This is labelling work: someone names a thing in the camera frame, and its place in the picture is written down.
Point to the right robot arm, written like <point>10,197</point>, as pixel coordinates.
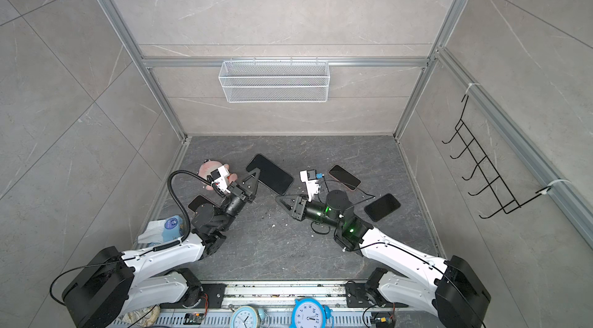
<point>446,288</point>

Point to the dark phone near left wall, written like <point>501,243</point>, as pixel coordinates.
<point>200,202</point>

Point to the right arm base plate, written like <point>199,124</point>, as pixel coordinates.
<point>362,295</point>

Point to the black phone case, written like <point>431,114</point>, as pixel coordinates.
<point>382,207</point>

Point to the black phone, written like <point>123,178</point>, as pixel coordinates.
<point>271,175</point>

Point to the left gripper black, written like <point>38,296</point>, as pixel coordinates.
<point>238,194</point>

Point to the blue alarm clock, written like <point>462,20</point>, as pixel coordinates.
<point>309,313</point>

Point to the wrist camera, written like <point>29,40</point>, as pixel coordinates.
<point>311,179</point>
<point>220,181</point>

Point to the phone in red case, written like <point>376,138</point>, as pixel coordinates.
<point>344,177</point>

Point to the black wall hook rack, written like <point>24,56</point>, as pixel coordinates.
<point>485,167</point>

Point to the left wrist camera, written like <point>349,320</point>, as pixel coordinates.
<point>220,181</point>

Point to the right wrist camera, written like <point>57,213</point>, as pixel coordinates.
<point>311,179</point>

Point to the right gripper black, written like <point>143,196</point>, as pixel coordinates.
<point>298,212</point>

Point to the white wire basket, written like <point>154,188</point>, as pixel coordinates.
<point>282,81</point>

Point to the blue wet wipes pack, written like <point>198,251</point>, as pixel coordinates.
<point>162,231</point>

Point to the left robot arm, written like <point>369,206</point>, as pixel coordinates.
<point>114,283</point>

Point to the pink plush toy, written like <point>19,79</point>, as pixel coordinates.
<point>207,167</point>

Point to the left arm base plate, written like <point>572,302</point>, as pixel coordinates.
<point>210,296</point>

